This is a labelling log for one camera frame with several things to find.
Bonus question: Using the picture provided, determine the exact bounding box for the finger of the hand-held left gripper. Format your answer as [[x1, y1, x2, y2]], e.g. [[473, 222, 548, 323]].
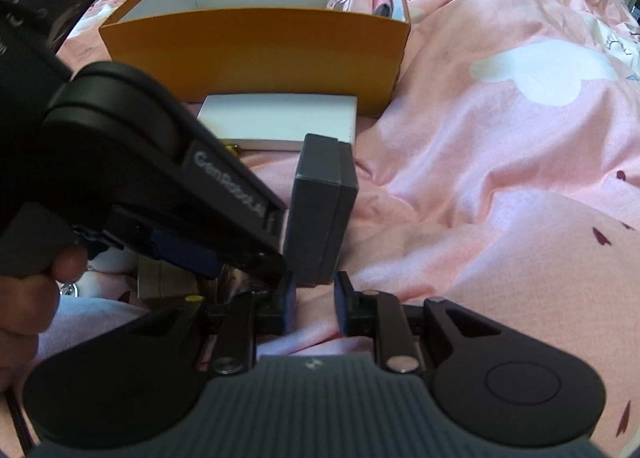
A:
[[220, 248, 291, 290], [75, 211, 222, 281]]

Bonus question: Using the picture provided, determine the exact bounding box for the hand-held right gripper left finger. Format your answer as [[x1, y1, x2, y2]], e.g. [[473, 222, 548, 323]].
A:
[[125, 272, 297, 376]]

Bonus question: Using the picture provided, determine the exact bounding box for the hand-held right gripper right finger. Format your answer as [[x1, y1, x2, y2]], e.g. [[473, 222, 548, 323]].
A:
[[334, 271, 506, 373]]

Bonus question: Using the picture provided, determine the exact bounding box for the tan cardboard box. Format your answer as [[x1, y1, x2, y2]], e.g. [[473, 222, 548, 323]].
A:
[[137, 257, 202, 302]]

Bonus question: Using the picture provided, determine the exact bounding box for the dark grey box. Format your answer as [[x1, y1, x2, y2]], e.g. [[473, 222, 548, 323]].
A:
[[281, 133, 358, 287]]

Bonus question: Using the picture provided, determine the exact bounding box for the orange cardboard box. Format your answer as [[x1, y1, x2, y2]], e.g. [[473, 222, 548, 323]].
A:
[[98, 0, 412, 116]]

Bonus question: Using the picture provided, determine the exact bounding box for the person's left hand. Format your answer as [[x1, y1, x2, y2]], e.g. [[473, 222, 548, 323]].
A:
[[0, 245, 90, 391]]

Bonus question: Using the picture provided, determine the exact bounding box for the flat white box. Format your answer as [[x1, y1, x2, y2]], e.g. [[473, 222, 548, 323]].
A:
[[196, 94, 359, 153]]

